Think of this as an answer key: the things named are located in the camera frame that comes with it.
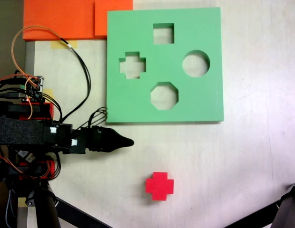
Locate orange foam block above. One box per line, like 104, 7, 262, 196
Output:
22, 0, 134, 40

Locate small circuit board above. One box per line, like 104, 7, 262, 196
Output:
21, 75, 46, 103

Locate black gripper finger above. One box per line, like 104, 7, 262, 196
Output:
102, 127, 135, 153

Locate silver usb plug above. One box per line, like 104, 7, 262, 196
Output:
18, 151, 36, 163

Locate black gripper wire loops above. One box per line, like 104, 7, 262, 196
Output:
87, 106, 108, 130

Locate thin orange wire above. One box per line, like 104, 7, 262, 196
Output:
10, 25, 64, 121

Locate red cross columnar block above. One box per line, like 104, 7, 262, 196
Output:
145, 171, 175, 201

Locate green shape sorter board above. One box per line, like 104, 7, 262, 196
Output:
106, 7, 225, 124

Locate braided blue white cable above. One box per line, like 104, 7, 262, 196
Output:
4, 189, 17, 228

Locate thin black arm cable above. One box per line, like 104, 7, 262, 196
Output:
59, 37, 91, 123

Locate black tripod leg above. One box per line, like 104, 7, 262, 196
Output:
223, 179, 295, 228
25, 186, 109, 228

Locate red base clamp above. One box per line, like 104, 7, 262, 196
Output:
19, 102, 55, 121
19, 160, 55, 179

